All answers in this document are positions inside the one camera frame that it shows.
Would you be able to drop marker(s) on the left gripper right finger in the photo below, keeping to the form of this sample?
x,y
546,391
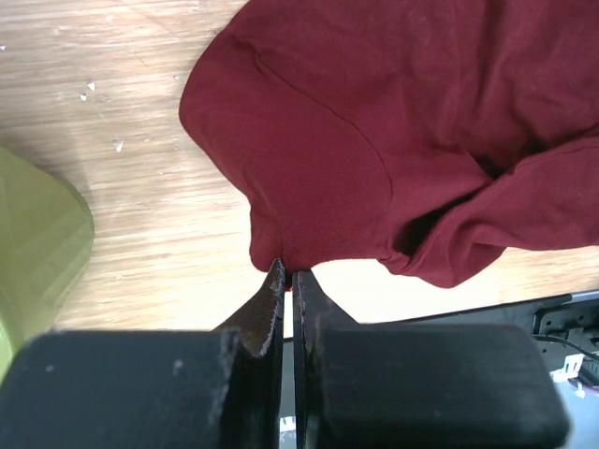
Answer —
x,y
419,385

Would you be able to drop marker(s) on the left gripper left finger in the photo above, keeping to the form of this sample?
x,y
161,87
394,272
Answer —
x,y
153,389

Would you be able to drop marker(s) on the dark red t shirt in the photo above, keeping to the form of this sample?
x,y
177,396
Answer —
x,y
429,136

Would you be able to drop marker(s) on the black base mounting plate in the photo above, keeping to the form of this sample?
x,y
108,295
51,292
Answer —
x,y
565,328

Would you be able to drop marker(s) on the olive green plastic basket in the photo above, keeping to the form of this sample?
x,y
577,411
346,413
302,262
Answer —
x,y
47,236

